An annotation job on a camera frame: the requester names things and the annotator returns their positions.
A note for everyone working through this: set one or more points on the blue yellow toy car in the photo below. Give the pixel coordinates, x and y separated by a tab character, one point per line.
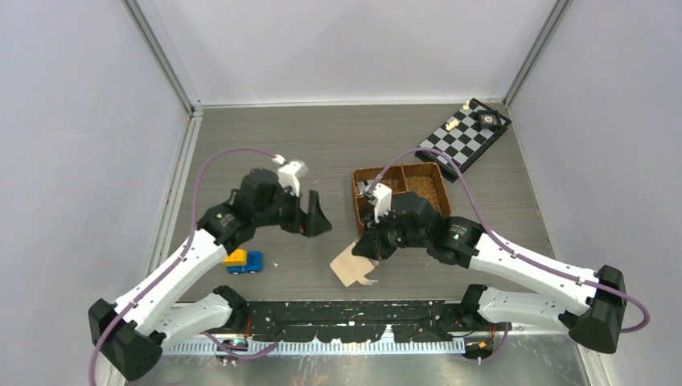
242	261

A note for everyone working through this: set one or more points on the black white chessboard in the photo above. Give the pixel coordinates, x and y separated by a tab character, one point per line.
464	145

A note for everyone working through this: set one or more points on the woven wicker divided basket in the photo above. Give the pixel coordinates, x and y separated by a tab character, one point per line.
425	179

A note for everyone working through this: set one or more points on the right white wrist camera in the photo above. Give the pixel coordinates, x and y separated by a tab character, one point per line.
380	196

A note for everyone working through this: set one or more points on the small black square box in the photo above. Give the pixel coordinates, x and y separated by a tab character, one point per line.
489	119

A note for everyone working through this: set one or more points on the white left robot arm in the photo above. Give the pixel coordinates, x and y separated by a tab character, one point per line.
133	331

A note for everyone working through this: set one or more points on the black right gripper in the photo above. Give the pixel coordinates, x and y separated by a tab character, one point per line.
372	248

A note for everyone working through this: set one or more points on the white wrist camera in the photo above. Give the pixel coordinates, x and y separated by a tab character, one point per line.
289	175
380	196

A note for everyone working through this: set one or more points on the beige leather card holder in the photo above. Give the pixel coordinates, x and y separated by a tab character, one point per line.
351	269

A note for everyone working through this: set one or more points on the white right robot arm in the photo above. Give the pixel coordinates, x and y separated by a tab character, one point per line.
585	304

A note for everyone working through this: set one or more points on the aluminium frame rail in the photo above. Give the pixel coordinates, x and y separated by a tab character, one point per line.
145	18

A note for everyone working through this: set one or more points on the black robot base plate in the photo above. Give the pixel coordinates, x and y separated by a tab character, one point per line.
416	321

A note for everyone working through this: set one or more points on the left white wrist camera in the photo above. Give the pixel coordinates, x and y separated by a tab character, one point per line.
289	175

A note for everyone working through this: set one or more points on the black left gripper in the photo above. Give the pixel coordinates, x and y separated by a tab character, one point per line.
304	223

